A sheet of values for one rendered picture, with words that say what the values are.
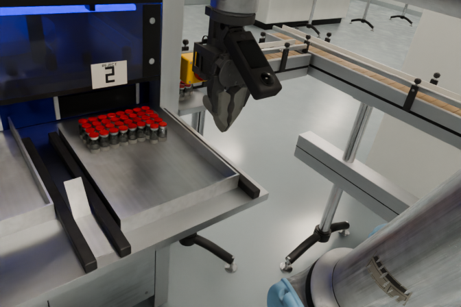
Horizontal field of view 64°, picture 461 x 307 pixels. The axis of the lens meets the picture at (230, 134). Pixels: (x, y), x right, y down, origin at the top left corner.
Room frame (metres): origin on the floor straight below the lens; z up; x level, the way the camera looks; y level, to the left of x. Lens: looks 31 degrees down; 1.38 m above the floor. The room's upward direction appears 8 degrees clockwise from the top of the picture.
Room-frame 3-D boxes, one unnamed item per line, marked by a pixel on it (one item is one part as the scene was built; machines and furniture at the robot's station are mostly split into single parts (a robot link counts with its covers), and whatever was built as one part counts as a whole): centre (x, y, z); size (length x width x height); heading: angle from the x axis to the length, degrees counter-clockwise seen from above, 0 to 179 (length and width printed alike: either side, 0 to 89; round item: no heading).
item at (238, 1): (0.59, 0.03, 1.27); 0.08 x 0.08 x 0.05
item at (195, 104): (1.02, 0.15, 0.87); 0.14 x 0.13 x 0.02; 42
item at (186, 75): (0.98, 0.13, 0.99); 0.08 x 0.07 x 0.07; 42
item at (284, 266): (1.32, -0.51, 0.07); 0.50 x 0.08 x 0.14; 132
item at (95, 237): (0.45, 0.22, 0.91); 0.14 x 0.03 x 0.06; 42
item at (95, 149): (0.72, 0.24, 0.90); 0.18 x 0.02 x 0.05; 132
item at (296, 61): (1.28, 0.02, 0.92); 0.69 x 0.15 x 0.16; 132
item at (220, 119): (0.58, 0.04, 1.08); 0.06 x 0.03 x 0.09; 42
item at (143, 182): (0.66, 0.18, 0.90); 0.34 x 0.26 x 0.04; 42
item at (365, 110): (1.32, -0.51, 0.46); 0.09 x 0.09 x 0.77; 42
